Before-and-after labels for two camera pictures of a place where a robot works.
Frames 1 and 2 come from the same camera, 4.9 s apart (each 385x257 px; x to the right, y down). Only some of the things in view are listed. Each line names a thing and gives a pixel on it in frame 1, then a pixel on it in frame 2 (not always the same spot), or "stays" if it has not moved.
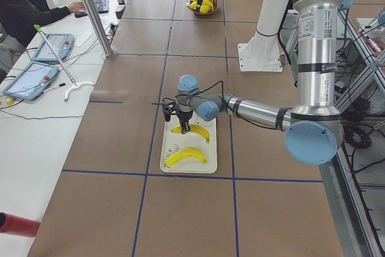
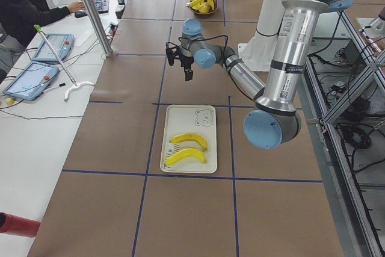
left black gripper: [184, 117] to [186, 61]
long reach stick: [74, 83] stays
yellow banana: [183, 154] stays
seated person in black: [24, 6] stays
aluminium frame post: [92, 12] stays
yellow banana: [194, 129] to [192, 137]
